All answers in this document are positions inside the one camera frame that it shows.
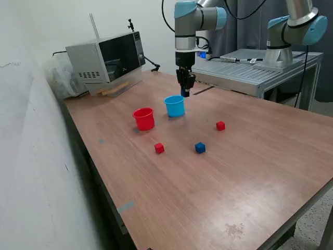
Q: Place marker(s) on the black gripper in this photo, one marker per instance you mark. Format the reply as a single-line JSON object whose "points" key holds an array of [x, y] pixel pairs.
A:
{"points": [[185, 60]]}

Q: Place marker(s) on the blue wooden cube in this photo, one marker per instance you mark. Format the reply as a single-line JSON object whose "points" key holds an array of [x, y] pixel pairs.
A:
{"points": [[199, 148], [185, 93]]}

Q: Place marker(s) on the red wooden cube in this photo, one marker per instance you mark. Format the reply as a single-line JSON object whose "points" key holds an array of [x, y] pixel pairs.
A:
{"points": [[220, 126], [159, 148]]}

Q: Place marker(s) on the aluminium robot base table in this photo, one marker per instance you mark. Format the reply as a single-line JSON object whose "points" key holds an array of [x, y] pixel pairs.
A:
{"points": [[234, 73]]}

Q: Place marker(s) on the dark strip on table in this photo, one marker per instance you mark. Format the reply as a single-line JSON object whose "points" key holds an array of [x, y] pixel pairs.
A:
{"points": [[204, 90]]}

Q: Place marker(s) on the blue plastic cup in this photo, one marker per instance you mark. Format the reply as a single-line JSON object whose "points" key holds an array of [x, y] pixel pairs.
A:
{"points": [[174, 109]]}

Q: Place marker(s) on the red plastic cup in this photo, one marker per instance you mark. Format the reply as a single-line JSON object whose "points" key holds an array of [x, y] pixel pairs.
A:
{"points": [[143, 121]]}

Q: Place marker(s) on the light wooden stick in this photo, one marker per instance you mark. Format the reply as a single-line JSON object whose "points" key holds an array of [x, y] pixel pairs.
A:
{"points": [[122, 85], [106, 93]]}

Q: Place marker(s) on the blue tape piece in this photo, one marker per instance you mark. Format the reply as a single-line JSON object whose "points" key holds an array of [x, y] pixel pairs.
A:
{"points": [[136, 131]]}

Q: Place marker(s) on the dark grey curtain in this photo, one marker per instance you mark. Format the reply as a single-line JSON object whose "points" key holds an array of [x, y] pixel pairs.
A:
{"points": [[247, 34]]}

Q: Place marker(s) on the silver microwave oven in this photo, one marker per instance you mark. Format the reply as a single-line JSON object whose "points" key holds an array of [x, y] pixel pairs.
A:
{"points": [[86, 60]]}

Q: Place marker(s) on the white thin rod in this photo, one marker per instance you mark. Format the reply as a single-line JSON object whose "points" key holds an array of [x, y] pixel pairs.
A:
{"points": [[94, 26]]}

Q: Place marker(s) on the grey tape square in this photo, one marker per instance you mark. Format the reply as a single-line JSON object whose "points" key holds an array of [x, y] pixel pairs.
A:
{"points": [[101, 141]]}

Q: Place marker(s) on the clear plastic bag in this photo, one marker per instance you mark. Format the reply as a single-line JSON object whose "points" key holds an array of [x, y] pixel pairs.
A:
{"points": [[59, 78]]}

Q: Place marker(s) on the long grey tape strip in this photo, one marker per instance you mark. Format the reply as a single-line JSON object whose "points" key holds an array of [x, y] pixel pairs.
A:
{"points": [[125, 207]]}

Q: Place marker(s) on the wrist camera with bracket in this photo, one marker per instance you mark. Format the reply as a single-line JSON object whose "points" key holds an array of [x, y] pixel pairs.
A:
{"points": [[201, 54]]}

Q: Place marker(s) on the small black camera mount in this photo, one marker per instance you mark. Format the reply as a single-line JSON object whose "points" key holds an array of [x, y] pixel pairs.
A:
{"points": [[130, 25]]}

